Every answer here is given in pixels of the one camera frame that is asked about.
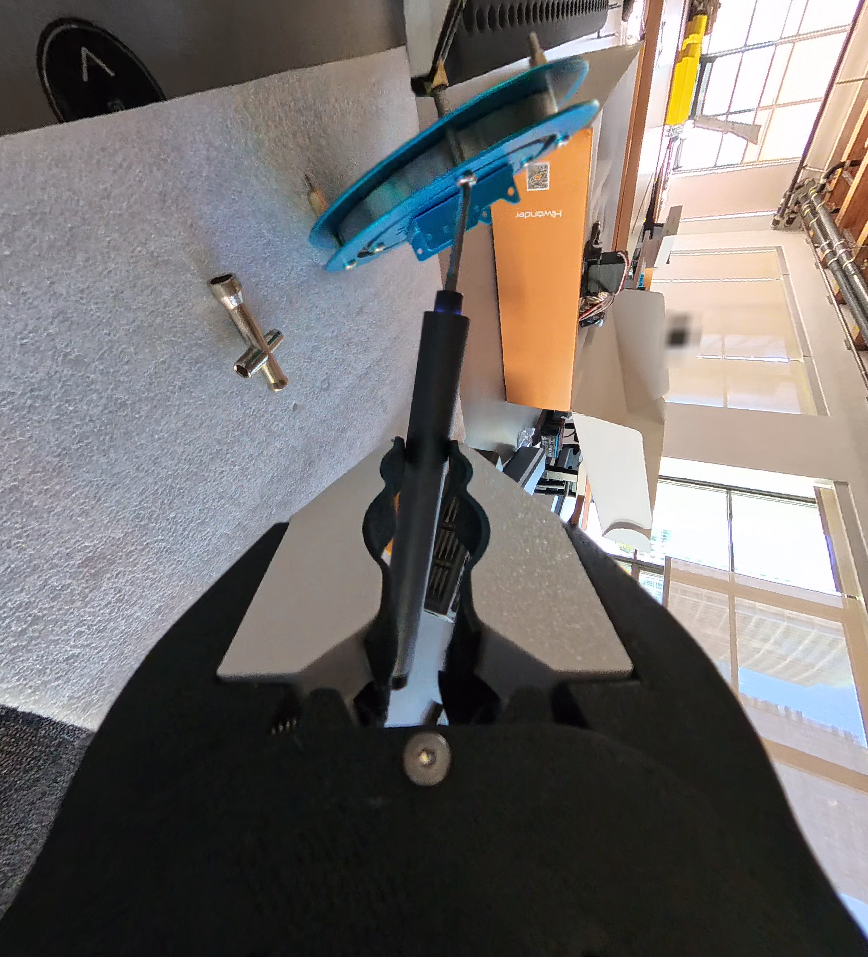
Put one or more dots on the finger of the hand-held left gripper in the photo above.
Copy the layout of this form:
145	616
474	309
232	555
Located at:
423	30

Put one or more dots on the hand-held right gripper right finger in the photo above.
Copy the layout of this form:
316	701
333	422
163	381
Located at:
553	598

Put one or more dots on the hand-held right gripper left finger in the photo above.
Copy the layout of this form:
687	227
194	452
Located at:
299	598

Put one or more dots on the blue round metal turntable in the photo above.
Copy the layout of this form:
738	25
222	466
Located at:
434	232

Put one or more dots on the black servo robot arm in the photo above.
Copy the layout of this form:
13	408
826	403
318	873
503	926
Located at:
602	276

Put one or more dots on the black screwdriver bit case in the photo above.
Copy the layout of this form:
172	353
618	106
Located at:
449	553

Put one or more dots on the black perforated foam pad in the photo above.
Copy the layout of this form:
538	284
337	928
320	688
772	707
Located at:
538	22

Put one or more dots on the wooden table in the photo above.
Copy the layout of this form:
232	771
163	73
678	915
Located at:
639	112

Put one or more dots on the black framed window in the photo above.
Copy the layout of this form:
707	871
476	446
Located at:
778	538

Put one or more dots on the yellow storage bins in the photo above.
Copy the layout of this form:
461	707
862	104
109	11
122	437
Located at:
684	75

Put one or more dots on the metal cross wrench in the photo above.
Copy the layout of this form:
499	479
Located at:
251	329

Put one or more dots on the orange cardboard box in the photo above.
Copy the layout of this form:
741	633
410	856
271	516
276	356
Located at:
546	299

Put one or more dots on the white foam sheet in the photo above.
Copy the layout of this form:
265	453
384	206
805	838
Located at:
105	374

